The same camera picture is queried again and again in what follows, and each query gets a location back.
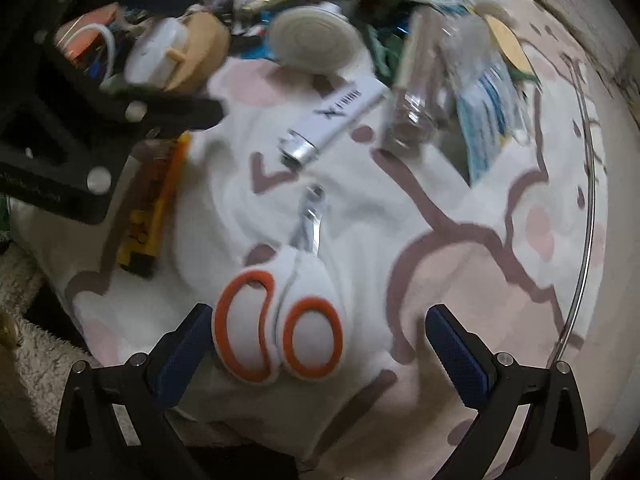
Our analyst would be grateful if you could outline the yellow round card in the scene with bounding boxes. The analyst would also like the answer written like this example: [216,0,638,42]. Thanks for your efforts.
[484,12,537,81]

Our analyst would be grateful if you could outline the white orange scissors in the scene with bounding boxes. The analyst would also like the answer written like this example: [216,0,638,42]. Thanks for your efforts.
[212,185,346,386]

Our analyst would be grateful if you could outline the clear plastic tube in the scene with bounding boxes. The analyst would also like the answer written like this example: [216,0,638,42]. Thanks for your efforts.
[75,22,118,83]

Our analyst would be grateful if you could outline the green plastic clip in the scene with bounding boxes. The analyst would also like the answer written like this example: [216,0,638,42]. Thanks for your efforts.
[365,20,401,81]

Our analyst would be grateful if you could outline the yellow black utility knife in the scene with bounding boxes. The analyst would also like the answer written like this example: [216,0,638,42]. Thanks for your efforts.
[119,131,193,279]

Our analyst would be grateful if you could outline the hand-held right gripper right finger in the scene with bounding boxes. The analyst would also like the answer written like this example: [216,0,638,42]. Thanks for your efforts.
[425,304,591,480]

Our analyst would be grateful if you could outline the cork disc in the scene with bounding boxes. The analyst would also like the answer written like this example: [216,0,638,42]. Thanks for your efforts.
[181,10,232,90]

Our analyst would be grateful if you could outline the grey white round lid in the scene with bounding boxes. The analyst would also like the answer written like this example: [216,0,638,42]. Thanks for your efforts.
[270,6,362,75]

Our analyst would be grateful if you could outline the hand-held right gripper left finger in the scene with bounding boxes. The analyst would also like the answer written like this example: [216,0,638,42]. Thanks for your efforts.
[54,304,216,480]

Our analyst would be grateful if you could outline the white round case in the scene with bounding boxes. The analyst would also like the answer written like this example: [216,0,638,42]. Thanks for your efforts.
[124,17,190,92]

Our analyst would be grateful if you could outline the blue white packet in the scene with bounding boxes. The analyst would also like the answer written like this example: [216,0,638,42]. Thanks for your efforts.
[452,55,526,186]

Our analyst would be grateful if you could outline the clear plastic bottle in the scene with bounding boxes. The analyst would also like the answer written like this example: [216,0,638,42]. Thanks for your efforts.
[382,7,461,151]

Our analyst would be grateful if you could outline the white lighter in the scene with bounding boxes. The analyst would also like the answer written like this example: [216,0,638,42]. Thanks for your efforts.
[276,77,388,168]

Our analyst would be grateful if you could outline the long metal rod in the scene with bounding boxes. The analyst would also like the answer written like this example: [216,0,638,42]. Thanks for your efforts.
[550,52,608,366]

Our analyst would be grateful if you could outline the beige fluffy blanket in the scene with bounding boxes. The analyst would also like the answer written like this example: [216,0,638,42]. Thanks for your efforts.
[0,240,101,480]

